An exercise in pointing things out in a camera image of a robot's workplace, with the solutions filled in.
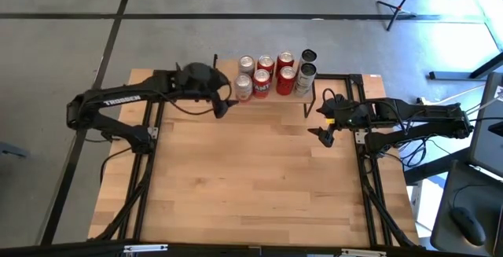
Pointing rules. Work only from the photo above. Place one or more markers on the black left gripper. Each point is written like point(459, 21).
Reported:
point(196, 80)

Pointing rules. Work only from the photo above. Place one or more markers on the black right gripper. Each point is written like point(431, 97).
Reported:
point(349, 113)

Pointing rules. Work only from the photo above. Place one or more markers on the pink white Spindrift can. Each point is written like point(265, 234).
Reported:
point(247, 63)
point(243, 90)

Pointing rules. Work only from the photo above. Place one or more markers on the red Fanta can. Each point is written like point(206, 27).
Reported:
point(261, 88)

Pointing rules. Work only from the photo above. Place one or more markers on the tall silver can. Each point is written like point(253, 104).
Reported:
point(309, 54)
point(304, 84)

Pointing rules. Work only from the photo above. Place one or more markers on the red Coke Zero can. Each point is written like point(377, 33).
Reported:
point(285, 86)

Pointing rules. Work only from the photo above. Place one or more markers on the red soda can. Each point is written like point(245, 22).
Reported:
point(266, 61)
point(285, 57)

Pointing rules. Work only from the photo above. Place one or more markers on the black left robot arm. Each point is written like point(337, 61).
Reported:
point(118, 100)

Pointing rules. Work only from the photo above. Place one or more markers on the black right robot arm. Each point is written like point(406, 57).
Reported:
point(432, 111)

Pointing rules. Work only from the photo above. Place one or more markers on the wooden shelf black metal legs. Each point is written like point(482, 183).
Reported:
point(271, 100)

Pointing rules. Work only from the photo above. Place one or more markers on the yellow gripper tag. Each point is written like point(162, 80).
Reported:
point(329, 121)

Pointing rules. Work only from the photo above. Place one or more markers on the black slanted desk bar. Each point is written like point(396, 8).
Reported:
point(432, 168)

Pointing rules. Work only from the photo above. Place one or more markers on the black tripod stand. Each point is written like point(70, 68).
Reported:
point(397, 11)

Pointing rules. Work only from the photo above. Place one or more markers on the black desk leg bar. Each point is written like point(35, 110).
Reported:
point(452, 75)

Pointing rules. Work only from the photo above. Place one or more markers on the grey desk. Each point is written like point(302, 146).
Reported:
point(456, 194)

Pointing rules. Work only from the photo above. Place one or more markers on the grey flat panel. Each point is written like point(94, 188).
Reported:
point(487, 131)

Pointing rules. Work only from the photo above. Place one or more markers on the black computer mouse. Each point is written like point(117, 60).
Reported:
point(467, 225)

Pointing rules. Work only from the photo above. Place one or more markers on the silver mounting bracket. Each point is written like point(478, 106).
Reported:
point(360, 137)
point(153, 133)

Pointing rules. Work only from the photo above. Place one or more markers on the black aluminium table frame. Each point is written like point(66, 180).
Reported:
point(367, 210)
point(143, 194)

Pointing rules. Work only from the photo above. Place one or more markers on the silver crossbar bracket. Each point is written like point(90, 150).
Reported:
point(363, 253)
point(145, 248)

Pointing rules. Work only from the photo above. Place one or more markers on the black frame crossbar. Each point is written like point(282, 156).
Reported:
point(236, 251)

